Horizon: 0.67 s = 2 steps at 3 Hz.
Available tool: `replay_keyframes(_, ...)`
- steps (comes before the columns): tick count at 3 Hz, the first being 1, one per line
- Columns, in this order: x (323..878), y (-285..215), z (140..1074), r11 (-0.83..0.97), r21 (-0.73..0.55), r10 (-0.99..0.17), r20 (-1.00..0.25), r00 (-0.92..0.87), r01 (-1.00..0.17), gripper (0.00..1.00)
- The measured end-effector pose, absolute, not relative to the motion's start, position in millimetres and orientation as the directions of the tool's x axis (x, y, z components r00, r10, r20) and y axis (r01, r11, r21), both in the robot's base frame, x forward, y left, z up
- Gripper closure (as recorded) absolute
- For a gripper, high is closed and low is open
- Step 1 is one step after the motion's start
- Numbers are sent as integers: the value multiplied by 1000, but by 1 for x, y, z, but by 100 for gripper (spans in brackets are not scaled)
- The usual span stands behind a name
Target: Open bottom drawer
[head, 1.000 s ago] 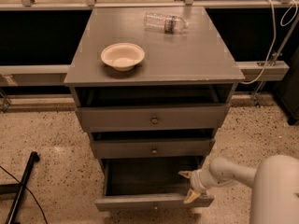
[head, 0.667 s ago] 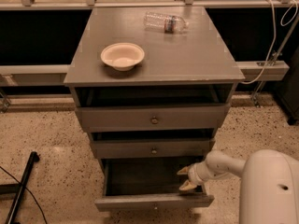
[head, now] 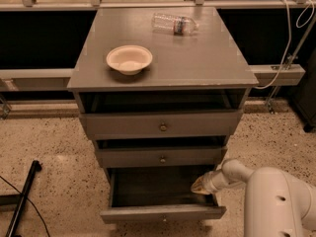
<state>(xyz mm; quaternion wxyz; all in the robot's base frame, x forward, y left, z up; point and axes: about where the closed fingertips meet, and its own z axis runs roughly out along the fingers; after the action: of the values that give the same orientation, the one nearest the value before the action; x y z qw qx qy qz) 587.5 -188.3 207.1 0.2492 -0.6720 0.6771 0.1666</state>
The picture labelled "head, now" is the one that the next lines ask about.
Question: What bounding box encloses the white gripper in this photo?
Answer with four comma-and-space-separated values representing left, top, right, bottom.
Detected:
191, 171, 226, 195

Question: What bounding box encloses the metal railing frame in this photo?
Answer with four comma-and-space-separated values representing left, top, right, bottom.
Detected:
0, 0, 316, 120

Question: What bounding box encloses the clear plastic water bottle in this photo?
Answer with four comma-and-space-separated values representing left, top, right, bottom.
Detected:
151, 13, 198, 36

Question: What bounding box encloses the grey middle drawer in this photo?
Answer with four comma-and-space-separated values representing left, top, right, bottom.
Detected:
96, 146, 227, 168

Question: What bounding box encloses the thin black cable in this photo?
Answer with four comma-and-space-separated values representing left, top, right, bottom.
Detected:
0, 176, 52, 237

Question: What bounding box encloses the grey top drawer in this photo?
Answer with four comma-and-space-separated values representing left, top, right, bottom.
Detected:
79, 111, 242, 140

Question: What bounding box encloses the black stand leg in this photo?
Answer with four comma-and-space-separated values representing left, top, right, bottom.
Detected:
0, 160, 41, 237

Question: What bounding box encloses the white paper bowl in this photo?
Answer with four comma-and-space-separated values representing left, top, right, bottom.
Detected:
104, 45, 153, 75

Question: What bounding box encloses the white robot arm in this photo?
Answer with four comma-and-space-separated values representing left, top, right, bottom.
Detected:
191, 159, 316, 237

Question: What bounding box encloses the grey drawer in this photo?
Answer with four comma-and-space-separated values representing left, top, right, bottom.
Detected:
79, 111, 242, 140
96, 146, 227, 168
101, 165, 226, 223

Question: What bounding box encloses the dark robot base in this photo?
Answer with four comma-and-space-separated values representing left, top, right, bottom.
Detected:
291, 48, 316, 132

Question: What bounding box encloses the grey drawer cabinet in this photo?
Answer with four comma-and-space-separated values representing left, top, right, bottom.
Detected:
67, 6, 260, 192

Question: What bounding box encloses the grey bottom drawer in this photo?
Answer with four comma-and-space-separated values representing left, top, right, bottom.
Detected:
101, 165, 226, 223

